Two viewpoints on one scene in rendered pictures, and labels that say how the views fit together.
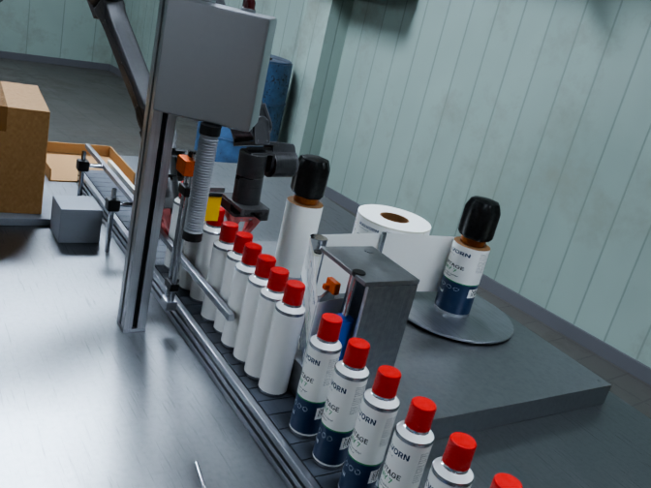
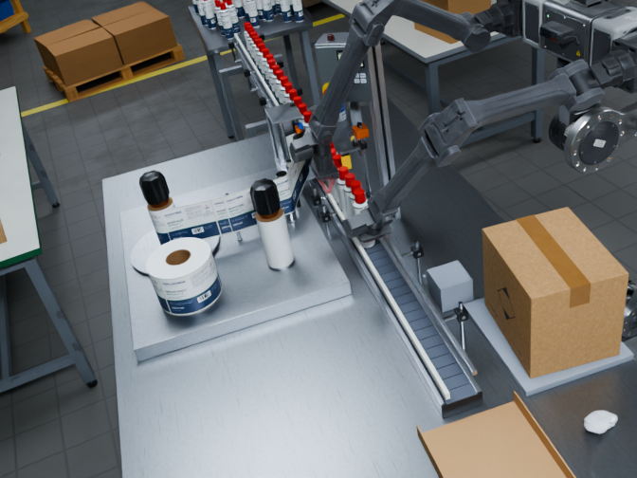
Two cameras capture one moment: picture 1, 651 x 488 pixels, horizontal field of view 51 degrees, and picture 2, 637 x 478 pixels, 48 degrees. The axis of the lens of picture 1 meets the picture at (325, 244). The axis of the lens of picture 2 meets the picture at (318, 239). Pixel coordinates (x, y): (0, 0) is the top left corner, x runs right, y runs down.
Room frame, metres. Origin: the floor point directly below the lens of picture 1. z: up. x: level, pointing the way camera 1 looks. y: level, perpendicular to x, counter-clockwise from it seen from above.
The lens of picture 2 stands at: (3.16, 1.02, 2.27)
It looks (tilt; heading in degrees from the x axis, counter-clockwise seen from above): 36 degrees down; 207
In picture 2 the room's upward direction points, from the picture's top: 12 degrees counter-clockwise
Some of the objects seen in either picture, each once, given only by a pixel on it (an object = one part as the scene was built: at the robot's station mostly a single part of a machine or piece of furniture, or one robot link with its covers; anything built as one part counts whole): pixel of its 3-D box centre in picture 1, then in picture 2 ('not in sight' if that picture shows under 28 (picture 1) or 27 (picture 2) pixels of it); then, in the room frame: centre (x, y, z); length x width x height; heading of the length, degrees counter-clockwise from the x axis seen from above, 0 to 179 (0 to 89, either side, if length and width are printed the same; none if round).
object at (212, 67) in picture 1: (215, 63); (348, 67); (1.20, 0.26, 1.38); 0.17 x 0.10 x 0.19; 91
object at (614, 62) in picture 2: not in sight; (614, 69); (1.38, 1.02, 1.45); 0.09 x 0.08 x 0.12; 43
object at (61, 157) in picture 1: (81, 162); (495, 460); (2.14, 0.84, 0.85); 0.30 x 0.26 x 0.04; 36
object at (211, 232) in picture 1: (208, 254); (347, 194); (1.32, 0.23, 0.98); 0.05 x 0.05 x 0.20
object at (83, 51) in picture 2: not in sight; (108, 48); (-1.86, -3.17, 0.20); 1.15 x 0.83 x 0.40; 137
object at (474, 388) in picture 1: (386, 316); (223, 248); (1.50, -0.18, 0.86); 0.80 x 0.67 x 0.05; 36
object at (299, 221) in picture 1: (301, 216); (271, 224); (1.57, 0.07, 1.03); 0.09 x 0.09 x 0.30
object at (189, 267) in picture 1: (140, 210); (394, 249); (1.55, 0.45, 0.95); 1.07 x 0.01 x 0.01; 36
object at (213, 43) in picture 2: not in sight; (262, 82); (-0.63, -1.05, 0.46); 0.72 x 0.62 x 0.93; 36
